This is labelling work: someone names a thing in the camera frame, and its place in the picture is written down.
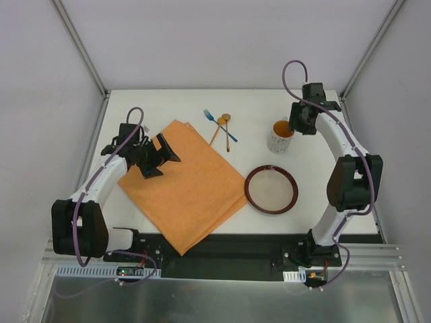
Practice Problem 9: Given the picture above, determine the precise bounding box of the white floral mug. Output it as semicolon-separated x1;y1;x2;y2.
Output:
267;117;294;154

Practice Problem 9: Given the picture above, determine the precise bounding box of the orange cloth placemat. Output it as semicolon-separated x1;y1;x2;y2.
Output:
119;120;248;256

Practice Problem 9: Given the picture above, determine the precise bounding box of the blue metal fork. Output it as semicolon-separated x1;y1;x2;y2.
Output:
203;108;238;143

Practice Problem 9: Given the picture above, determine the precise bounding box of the gold spoon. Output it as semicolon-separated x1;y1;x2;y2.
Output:
209;117;226;145
222;113;231;152

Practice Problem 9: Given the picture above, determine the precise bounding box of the red rimmed plate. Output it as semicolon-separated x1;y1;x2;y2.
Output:
244;165;299;215

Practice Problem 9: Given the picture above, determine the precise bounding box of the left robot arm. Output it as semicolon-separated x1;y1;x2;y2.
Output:
51;123;180;262

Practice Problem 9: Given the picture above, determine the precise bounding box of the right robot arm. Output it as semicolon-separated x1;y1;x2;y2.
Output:
289;83;383;268

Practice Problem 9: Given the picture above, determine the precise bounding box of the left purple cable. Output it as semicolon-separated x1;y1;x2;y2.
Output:
53;107;159;299

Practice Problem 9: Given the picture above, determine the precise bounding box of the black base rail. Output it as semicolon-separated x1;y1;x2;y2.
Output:
103;234;341;281

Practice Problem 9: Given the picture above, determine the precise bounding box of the left white cable duct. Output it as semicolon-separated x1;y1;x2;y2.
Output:
56;264;162;279

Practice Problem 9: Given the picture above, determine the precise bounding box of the white cable duct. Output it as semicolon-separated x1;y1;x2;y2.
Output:
56;264;162;279
283;270;306;283

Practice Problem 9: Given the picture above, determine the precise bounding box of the right aluminium frame post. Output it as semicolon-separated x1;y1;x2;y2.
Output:
339;0;407;101

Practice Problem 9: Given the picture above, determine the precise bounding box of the aluminium frame post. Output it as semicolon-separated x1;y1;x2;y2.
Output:
50;0;110;99
339;0;407;101

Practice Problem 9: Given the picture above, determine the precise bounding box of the left aluminium frame post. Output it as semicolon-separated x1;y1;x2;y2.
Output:
50;0;110;99

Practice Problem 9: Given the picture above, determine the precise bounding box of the aluminium front rail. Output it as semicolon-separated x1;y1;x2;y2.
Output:
41;242;407;271

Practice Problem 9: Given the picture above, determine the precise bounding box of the right white cable duct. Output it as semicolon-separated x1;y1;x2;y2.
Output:
283;270;306;283

